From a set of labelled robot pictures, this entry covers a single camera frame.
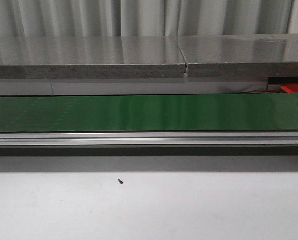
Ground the red black wire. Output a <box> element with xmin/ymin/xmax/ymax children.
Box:
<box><xmin>235</xmin><ymin>89</ymin><xmax>279</xmax><ymax>95</ymax></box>

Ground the green conveyor belt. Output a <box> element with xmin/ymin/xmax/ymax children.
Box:
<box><xmin>0</xmin><ymin>93</ymin><xmax>298</xmax><ymax>133</ymax></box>

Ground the grey stone shelf slab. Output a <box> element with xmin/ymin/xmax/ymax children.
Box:
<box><xmin>0</xmin><ymin>34</ymin><xmax>298</xmax><ymax>83</ymax></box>

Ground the white pleated curtain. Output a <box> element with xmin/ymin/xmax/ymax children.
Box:
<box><xmin>0</xmin><ymin>0</ymin><xmax>298</xmax><ymax>37</ymax></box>

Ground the aluminium conveyor frame rail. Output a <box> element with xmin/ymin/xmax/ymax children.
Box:
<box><xmin>0</xmin><ymin>131</ymin><xmax>298</xmax><ymax>147</ymax></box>

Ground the red plastic tray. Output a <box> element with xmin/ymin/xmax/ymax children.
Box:
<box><xmin>280</xmin><ymin>83</ymin><xmax>298</xmax><ymax>94</ymax></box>

